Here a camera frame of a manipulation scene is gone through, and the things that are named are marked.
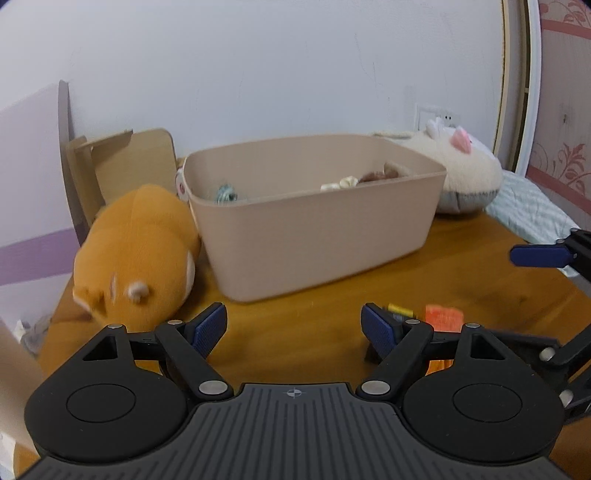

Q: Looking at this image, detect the orange hamster plush toy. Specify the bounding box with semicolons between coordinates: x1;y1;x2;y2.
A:
39;185;200;374

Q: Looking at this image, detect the brown plush item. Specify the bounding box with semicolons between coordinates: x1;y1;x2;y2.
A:
359;161;413;183

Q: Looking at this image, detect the small white red plush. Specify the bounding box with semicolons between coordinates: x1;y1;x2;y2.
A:
175;168;189;203

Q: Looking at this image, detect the small black box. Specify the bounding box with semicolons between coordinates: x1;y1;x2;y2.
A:
361;303;416;365

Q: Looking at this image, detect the white door frame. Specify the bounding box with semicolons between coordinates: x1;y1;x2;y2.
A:
493;1;542;177

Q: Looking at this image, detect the cream cloth scrunchie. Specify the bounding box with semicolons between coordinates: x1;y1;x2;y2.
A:
321;176;359;192

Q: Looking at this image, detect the wooden board stand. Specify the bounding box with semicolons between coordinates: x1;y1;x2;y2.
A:
65;128;177;230

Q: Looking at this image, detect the lilac white headboard panel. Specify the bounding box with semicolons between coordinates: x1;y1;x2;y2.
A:
1;81;85;327

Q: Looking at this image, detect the beige plastic storage bin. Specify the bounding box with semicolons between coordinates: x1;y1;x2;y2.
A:
182;135;446;302

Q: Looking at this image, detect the white sheep plush toy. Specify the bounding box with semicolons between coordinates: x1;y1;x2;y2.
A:
374;117;503;215

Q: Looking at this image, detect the light blue quilted bedding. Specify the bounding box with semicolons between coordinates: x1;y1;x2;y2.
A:
481;170;580;279

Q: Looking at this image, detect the white wall socket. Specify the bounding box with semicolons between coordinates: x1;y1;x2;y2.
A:
415;103;461;131

